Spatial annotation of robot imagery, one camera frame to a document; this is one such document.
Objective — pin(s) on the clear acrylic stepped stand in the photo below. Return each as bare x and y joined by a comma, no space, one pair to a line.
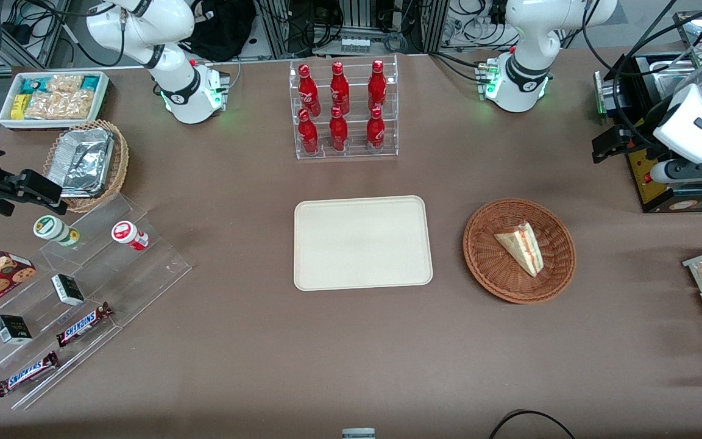
144,274

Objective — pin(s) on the light tan wicker basket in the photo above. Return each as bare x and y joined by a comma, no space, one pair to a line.
120,160

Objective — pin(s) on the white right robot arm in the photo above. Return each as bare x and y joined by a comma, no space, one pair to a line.
174,67

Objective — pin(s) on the red lidded cup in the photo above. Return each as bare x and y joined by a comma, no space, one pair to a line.
125,232

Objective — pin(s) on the small grey white object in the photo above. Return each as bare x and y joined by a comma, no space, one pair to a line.
358,434

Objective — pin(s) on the teal snack packet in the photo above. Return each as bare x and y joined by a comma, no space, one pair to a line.
31,84
90,82

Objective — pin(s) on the black hot food display case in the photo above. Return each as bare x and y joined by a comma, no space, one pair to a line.
692,198

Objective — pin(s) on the white rectangular snack container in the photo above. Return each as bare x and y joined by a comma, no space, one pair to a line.
52,125

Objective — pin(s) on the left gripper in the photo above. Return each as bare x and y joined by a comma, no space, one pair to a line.
645,133

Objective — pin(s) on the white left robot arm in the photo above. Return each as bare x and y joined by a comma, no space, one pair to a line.
528,36

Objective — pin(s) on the clear acrylic bottle rack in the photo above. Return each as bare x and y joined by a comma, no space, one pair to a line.
356,143

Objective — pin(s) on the black bag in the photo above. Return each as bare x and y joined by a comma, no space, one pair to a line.
223,30

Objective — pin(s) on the beige plastic tray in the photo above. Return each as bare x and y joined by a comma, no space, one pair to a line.
363,244

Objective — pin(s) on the red cola bottle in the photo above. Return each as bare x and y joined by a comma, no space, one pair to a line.
308,135
375,132
308,88
338,132
339,86
377,84

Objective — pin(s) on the green lidded cup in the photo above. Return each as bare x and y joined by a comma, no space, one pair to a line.
52,227

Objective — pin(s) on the yellow snack packet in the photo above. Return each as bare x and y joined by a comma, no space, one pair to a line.
19,107

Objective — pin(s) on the triangular sandwich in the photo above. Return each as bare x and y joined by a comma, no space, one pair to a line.
521,247

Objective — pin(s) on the aluminium foil container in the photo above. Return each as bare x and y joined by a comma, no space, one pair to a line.
80,161

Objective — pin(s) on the small black box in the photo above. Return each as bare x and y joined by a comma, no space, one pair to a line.
13,329
67,289

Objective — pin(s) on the clear bag of snacks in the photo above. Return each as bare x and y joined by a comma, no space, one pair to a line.
61,105
64,83

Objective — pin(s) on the Snickers chocolate bar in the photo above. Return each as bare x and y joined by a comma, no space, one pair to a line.
83,323
27,373

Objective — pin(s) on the brown wicker basket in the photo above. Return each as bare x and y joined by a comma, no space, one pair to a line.
491,268

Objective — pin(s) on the white power strip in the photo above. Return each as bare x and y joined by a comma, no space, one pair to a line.
355,44

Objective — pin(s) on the steel food pan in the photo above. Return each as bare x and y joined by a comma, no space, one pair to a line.
680,67

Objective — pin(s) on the aluminium profile rack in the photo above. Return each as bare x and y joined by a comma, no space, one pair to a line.
351,15

